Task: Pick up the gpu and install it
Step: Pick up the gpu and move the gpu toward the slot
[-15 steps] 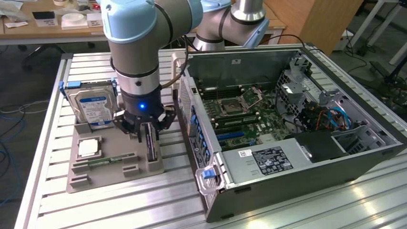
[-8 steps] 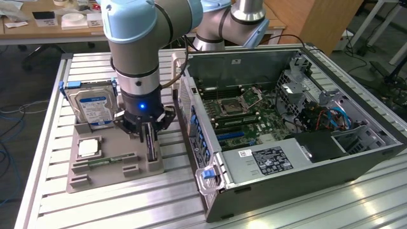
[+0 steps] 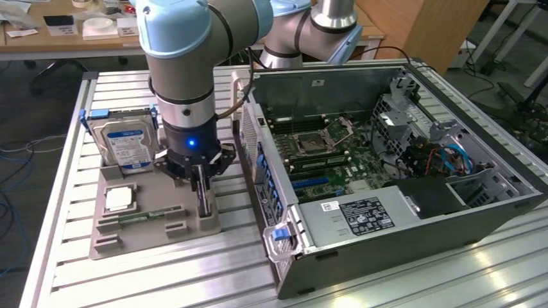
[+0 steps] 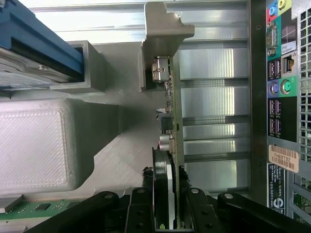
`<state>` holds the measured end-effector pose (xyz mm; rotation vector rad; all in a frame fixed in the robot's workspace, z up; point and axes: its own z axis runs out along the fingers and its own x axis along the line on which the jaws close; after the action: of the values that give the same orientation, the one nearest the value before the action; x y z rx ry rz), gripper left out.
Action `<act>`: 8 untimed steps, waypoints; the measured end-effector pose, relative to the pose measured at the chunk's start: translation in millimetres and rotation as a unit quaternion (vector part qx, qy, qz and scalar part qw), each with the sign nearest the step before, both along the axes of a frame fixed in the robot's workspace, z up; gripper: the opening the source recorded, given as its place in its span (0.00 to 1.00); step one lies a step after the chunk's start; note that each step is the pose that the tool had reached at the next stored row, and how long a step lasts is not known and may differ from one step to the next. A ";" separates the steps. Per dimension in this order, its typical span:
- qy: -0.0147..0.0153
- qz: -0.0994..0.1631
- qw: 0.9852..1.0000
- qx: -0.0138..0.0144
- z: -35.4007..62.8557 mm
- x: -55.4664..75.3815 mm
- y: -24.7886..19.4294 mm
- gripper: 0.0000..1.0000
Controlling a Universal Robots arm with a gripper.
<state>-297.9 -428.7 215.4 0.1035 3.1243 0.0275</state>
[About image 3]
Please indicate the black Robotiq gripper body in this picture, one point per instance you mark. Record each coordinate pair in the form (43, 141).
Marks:
(191, 141)

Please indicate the graphics card with metal bracket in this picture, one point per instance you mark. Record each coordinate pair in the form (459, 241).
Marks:
(204, 202)

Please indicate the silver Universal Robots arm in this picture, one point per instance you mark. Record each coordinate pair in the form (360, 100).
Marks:
(180, 64)

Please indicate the hard disk with blue rails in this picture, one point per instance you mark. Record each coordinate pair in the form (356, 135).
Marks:
(124, 144)

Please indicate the silver CPU chip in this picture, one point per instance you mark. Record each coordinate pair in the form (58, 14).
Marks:
(119, 200)

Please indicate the green RAM stick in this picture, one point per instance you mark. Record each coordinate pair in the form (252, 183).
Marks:
(322, 163)
(142, 216)

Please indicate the black RAM slot bank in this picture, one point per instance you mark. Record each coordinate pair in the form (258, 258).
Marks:
(295, 123)

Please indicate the CPU socket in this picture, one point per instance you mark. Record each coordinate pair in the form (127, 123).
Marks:
(310, 142)

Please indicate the grey plastic parts rack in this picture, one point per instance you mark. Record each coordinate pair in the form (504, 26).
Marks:
(150, 237)

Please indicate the blue expansion slot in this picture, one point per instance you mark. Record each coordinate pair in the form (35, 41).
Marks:
(310, 183)

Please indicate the blue case latch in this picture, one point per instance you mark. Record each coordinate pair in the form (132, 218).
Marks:
(282, 233)

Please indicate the metal socket cover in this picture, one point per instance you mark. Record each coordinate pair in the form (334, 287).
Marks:
(338, 131)

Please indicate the grey power supply unit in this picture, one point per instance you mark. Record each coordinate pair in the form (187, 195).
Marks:
(316, 224)

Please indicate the green motherboard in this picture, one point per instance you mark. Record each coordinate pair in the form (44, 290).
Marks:
(358, 160)

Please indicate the silver chipset heatsink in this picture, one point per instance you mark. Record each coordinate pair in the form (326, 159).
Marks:
(360, 186)

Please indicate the small white box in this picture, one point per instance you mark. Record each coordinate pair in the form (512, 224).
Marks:
(127, 27)

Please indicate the metal disk bay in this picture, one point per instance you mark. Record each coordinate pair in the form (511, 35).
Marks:
(398, 128)

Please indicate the wooden desk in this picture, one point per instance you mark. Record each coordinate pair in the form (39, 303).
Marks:
(43, 45)

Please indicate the white box with black lid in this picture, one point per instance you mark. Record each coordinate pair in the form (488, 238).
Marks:
(60, 24)

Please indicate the open grey PC case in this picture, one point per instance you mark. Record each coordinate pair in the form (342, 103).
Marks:
(386, 256)

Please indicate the white paper label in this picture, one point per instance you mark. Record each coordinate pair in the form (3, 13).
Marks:
(22, 33)

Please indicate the wooden cabinet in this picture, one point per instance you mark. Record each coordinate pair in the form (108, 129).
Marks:
(428, 32)

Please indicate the white desk frame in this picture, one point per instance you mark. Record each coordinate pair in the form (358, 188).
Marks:
(498, 32)

